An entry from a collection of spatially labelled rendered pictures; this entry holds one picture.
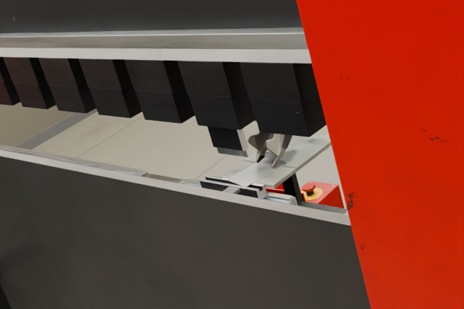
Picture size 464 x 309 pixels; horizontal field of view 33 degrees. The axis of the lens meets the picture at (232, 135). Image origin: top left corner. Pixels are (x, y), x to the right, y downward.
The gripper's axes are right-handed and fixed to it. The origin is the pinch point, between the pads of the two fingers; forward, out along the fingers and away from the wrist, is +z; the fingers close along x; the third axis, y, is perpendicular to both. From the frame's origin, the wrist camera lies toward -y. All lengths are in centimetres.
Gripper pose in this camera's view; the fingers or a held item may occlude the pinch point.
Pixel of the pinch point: (268, 161)
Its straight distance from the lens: 199.3
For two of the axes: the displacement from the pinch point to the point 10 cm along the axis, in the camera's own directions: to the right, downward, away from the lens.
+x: 5.6, 1.7, -8.1
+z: -3.1, 9.5, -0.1
